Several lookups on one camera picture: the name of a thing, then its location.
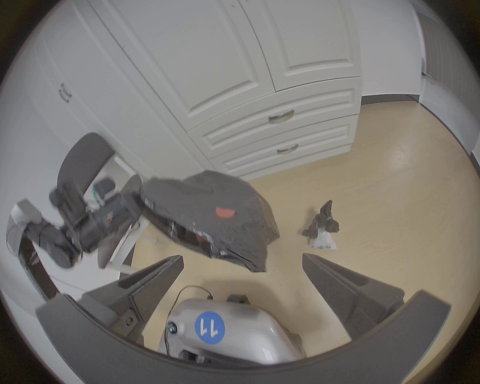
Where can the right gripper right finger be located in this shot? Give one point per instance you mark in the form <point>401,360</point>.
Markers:
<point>348,300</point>

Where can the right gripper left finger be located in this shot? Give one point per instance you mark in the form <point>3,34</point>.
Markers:
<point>138,300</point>

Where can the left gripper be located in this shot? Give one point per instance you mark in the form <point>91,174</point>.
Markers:
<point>112,221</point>

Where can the black plastic bag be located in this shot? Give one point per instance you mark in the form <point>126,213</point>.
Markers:
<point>225,232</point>

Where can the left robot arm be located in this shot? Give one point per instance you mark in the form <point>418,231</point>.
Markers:
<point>56,240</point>

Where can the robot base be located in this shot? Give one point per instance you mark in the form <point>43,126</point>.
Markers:
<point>243,337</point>

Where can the crumpled black plastic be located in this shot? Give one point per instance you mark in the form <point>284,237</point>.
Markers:
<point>324,221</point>

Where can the white printed wrapper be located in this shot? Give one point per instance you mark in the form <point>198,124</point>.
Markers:
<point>322,242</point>

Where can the white chair dark grey seat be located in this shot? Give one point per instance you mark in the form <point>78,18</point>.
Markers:
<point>82,153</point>

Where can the white wardrobe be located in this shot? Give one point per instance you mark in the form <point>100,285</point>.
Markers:
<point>187,56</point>

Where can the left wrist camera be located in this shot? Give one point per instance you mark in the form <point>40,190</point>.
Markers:
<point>105,186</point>

